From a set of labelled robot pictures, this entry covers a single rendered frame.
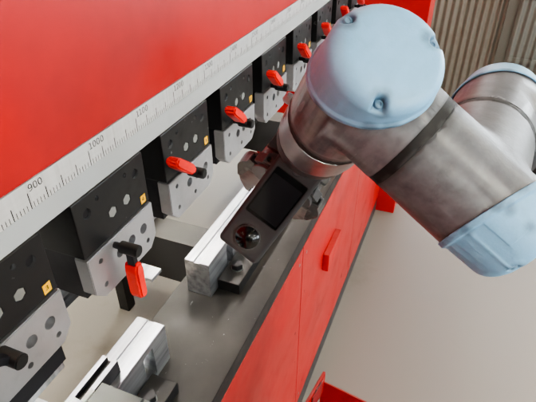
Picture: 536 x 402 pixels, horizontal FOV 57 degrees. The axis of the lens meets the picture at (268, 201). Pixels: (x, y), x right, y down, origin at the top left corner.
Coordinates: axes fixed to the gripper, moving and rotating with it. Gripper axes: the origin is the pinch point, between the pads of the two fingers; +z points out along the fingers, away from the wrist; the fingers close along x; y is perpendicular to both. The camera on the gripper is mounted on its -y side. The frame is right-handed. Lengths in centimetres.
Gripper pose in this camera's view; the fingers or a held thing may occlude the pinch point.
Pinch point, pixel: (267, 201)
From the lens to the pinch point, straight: 62.2
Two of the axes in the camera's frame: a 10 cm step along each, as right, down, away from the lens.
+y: 5.4, -8.0, 2.6
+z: -1.7, 2.0, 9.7
